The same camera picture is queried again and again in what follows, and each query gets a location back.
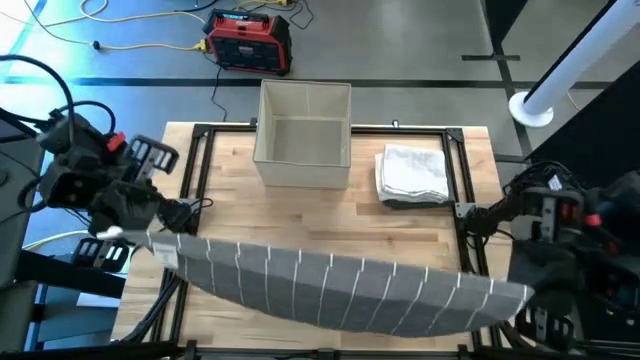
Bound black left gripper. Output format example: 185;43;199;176
74;135;180;272

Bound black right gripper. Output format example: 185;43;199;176
505;239;604;347

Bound dark grey-blue towel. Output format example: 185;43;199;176
381;197;456;211

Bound white towel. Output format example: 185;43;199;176
374;143;451;204

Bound grey white-striped towel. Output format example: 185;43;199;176
121;228;536;339

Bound grey equipment cabinet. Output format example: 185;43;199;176
0;133;47;352

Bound black partition curtain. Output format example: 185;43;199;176
527;59;640;176

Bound red black power station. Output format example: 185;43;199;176
201;7;294;78

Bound white pole with round base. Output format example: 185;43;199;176
508;0;640;129

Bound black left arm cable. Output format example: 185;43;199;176
0;53;77;151

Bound black power cable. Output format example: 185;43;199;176
208;49;231;124

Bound yellow extension cable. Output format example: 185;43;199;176
22;0;210;54

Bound black aluminium table frame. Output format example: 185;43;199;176
148;121;495;360

